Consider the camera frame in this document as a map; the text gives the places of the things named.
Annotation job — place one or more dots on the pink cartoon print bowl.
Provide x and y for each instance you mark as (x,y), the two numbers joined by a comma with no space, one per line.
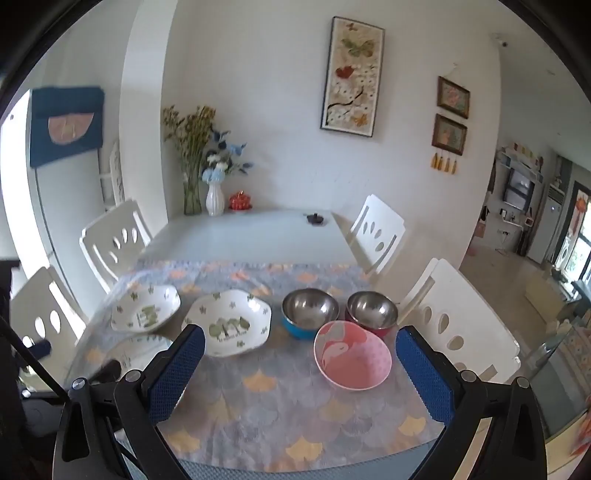
(355,360)

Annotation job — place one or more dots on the standing air conditioner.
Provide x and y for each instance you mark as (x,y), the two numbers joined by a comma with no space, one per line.
(547,221)

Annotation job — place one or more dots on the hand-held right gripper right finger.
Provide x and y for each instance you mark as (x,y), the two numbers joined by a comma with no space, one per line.
(425,378)

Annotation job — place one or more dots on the television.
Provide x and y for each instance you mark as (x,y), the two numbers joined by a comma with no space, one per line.
(519,187)

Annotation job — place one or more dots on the framed butterfly picture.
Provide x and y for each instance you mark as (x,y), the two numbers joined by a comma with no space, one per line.
(353,78)

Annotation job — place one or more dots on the white carved corner shelf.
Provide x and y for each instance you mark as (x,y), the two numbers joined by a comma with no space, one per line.
(113,175)

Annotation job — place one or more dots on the white dining chair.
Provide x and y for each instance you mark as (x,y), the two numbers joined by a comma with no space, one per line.
(378,230)
(115,240)
(461,300)
(46,295)

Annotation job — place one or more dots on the white wall shelf unit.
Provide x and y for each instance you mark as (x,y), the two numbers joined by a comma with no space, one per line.
(517,159)

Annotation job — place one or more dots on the clear glass vase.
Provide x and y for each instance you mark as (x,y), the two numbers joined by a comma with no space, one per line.
(192,201)

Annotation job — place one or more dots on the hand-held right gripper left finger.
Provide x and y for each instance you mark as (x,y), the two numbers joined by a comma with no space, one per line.
(178,374)

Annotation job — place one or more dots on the steel bowl pink outside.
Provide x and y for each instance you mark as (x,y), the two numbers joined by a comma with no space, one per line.
(371,309)

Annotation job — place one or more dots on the yellow hanging tassels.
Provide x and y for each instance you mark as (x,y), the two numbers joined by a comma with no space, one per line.
(445,164)

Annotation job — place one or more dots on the small framed picture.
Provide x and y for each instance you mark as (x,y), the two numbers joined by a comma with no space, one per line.
(453,98)
(449,134)

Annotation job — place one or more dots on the small black lid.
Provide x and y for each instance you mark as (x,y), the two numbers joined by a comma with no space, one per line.
(315,219)

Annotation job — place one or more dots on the white plate green print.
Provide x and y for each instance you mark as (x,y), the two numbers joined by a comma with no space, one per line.
(226,327)
(138,348)
(147,316)

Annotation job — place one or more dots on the window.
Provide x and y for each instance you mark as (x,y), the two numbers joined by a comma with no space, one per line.
(23,194)

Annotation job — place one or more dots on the white security camera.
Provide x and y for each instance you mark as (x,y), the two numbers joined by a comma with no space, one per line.
(501,41)

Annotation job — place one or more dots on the red lidded teacup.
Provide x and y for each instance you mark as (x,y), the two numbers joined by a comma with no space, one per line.
(240,201)

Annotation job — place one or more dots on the yellow dried flowers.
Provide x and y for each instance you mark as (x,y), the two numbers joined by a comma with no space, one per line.
(189,129)

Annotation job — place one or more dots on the blue artificial flowers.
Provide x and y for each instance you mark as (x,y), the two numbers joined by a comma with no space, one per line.
(226,154)

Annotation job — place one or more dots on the white ribbed vase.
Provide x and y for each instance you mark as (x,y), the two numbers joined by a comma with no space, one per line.
(215,201)

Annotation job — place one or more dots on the white refrigerator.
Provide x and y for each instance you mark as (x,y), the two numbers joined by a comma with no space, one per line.
(69,207)

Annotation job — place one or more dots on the blue cloth cover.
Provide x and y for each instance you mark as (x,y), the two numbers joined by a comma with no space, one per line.
(67,124)

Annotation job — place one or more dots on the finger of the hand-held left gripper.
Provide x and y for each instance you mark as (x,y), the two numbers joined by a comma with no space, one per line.
(106,370)
(39,348)

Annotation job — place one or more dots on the grey orange fan-pattern tablecloth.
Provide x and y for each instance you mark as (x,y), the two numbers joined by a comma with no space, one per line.
(277,406)

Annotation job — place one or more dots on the steel bowl blue outside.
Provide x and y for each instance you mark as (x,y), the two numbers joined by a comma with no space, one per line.
(309,307)

